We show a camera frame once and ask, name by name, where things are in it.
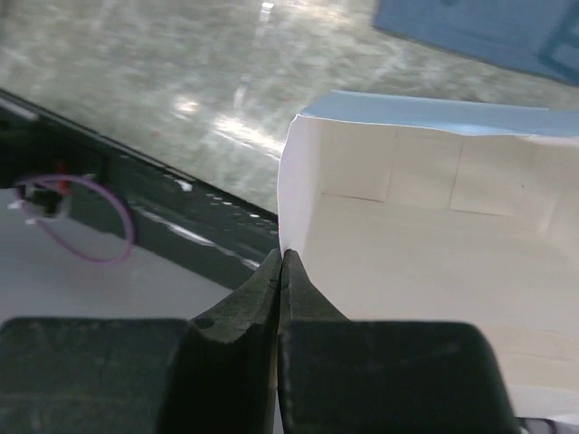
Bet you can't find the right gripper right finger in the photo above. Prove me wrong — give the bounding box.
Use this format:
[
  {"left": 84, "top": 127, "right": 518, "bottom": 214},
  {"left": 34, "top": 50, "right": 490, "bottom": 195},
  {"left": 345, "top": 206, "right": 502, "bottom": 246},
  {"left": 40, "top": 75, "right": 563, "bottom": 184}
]
[{"left": 278, "top": 250, "right": 520, "bottom": 433}]

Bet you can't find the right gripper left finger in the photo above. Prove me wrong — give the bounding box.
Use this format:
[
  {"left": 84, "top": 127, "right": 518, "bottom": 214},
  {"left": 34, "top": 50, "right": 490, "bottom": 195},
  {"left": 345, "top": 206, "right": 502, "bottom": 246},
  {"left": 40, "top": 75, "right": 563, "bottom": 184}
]
[{"left": 1, "top": 250, "right": 281, "bottom": 433}]

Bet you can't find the light blue paper bag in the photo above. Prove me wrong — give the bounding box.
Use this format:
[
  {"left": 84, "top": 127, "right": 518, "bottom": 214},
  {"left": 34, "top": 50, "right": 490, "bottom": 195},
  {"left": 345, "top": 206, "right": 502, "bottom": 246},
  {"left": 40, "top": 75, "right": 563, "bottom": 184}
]
[{"left": 277, "top": 91, "right": 578, "bottom": 421}]

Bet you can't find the blue letter-print cloth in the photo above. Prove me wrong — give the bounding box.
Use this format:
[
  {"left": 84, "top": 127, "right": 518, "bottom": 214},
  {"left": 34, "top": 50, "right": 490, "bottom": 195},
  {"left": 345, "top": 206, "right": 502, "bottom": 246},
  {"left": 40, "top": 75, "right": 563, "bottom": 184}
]
[{"left": 372, "top": 0, "right": 578, "bottom": 86}]

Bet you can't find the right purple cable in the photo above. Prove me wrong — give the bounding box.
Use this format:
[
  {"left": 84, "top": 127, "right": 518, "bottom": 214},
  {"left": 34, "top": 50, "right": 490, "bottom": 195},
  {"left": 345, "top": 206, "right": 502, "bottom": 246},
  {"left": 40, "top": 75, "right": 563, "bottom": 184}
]
[{"left": 13, "top": 175, "right": 137, "bottom": 264}]

